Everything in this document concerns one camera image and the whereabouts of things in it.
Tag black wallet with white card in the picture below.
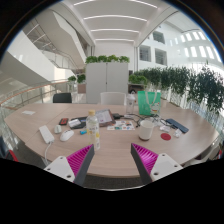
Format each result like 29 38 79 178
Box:
68 116 88 130

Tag row of green hedge plants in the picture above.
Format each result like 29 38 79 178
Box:
128 63 224 114

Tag small white packet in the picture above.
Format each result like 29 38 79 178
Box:
159 124 172 133
173 128 184 138

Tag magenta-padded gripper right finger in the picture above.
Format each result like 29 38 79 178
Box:
130 142 184 186

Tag small potted green plants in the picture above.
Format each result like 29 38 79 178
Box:
67 73 87 84

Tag red and black small case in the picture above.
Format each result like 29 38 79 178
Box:
58 117 70 126

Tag green tote bag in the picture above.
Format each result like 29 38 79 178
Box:
136 90 162 117

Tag flat round red coaster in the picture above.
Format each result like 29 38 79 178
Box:
160 132 172 141

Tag clear yellow-capped drink bottle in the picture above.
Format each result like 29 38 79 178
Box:
85 109 101 152

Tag white cabinet with plants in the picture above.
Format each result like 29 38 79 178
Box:
85 54 130 104

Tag clear white-lidded water bottle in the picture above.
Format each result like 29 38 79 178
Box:
125 93 137 115

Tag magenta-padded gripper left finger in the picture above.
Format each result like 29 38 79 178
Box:
43 143 96 187

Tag colourful sticker sheet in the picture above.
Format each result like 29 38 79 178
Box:
106 120 136 132

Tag black chair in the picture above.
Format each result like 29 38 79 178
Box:
52 92 73 104

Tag group of ceiling light strips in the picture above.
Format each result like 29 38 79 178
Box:
73 0 158 43

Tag tangle of black cables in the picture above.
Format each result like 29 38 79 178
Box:
131 113 174 129

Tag white chair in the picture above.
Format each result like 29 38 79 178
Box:
99 91 128 106

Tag open brown booklet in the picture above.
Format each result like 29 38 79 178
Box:
94 108 116 128

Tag white computer mouse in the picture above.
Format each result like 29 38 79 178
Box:
59 129 75 143

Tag white paper cup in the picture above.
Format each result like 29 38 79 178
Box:
138 119 155 141

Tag small grey oval device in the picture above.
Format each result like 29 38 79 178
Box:
53 124 63 135

